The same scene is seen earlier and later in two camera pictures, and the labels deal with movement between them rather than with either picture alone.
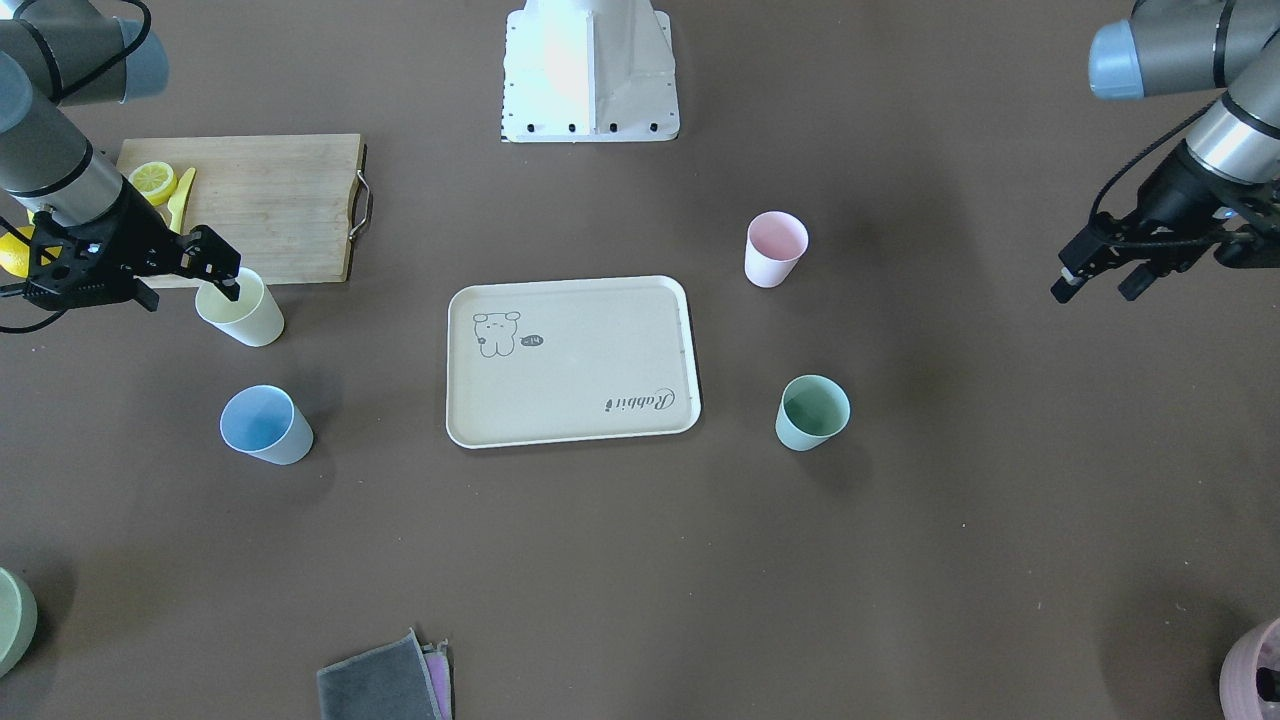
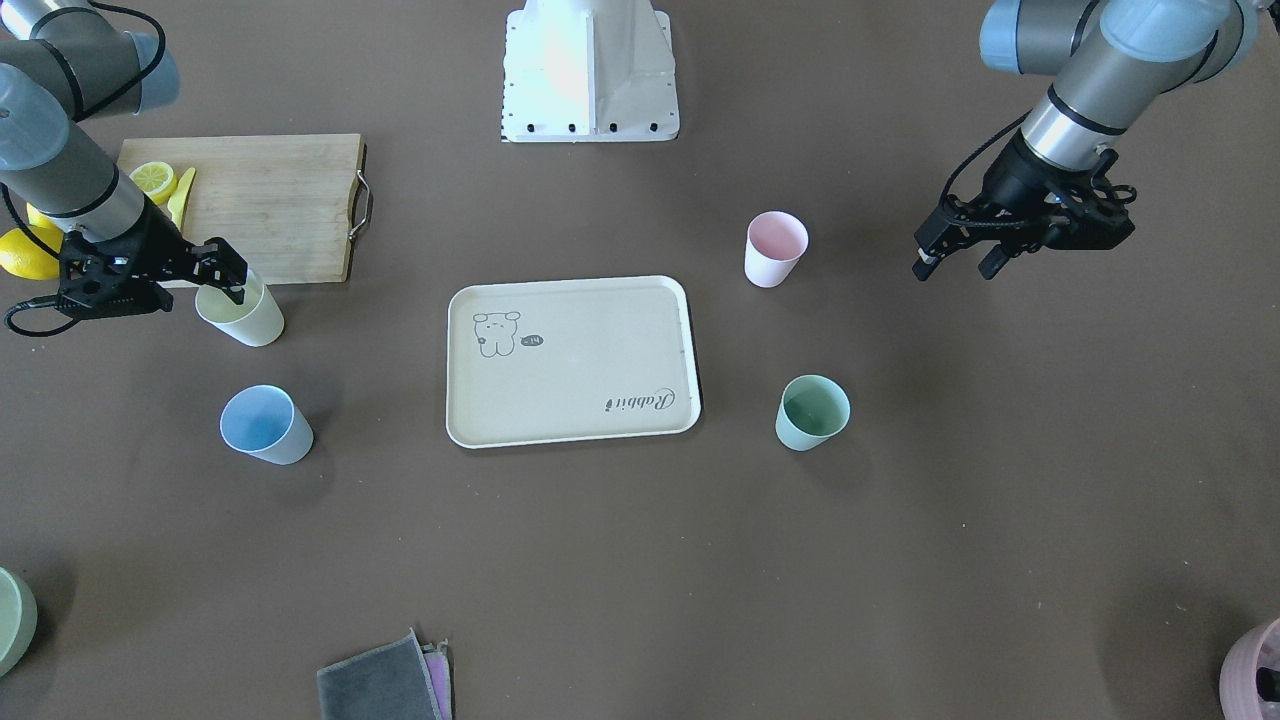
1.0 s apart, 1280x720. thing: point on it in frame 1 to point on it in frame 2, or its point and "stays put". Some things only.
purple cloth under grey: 439,664 stays put
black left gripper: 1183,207 to 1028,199
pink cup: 775,242 stays put
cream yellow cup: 254,319 stays put
